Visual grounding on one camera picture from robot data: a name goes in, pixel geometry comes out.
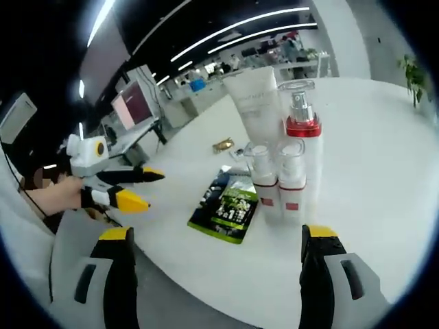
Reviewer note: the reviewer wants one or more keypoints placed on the blue storage box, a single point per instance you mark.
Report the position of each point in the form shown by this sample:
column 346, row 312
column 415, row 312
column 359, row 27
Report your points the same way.
column 197, row 84

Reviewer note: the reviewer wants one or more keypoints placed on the person in white shirt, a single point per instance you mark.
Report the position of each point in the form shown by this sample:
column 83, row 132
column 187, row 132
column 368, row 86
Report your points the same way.
column 19, row 236

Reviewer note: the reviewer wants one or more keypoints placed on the pink maroon monitor screen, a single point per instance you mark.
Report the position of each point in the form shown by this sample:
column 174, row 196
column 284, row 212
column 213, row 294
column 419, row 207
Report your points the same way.
column 133, row 104

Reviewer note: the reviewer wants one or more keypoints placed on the gold skincare sachet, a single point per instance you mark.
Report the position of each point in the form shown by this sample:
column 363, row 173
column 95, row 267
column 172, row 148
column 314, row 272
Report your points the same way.
column 224, row 145

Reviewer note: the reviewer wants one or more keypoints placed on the potted green plant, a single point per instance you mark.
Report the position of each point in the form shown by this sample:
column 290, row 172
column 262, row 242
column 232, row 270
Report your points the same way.
column 413, row 79

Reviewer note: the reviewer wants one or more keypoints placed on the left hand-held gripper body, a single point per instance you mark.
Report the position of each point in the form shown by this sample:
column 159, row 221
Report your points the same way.
column 85, row 157

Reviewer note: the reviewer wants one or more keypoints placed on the green black skincare sachet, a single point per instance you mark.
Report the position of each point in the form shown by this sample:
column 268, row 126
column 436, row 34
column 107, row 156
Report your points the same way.
column 226, row 209

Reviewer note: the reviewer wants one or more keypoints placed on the white red-collar spray bottle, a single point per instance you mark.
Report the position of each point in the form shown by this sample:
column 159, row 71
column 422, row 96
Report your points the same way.
column 308, row 164

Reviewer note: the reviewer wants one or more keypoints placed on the white skincare tube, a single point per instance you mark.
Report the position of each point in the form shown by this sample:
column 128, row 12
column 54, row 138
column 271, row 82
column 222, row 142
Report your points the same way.
column 257, row 109

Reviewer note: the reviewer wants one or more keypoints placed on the long ceiling light strip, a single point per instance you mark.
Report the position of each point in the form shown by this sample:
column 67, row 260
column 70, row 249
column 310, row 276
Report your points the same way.
column 264, row 34
column 101, row 20
column 240, row 24

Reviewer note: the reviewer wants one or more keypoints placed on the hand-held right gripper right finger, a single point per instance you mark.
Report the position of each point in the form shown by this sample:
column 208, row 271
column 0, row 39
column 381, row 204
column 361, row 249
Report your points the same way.
column 319, row 274

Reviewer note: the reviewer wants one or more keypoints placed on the grey black-legged standing desk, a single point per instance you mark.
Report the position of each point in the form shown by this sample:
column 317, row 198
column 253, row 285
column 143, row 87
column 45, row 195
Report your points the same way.
column 133, row 140

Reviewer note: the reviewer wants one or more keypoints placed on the white hanging sign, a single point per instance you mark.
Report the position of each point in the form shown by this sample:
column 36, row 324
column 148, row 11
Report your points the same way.
column 17, row 116

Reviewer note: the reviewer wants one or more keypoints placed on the person's left hand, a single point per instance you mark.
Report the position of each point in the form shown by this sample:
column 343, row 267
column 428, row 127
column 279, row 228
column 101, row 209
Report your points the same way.
column 65, row 198

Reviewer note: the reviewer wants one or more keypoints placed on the small white red-label bottle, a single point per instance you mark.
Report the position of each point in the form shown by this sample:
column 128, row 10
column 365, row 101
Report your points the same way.
column 291, row 185
column 264, row 185

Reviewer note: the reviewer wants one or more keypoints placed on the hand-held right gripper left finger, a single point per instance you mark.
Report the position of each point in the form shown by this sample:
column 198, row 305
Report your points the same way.
column 120, row 274

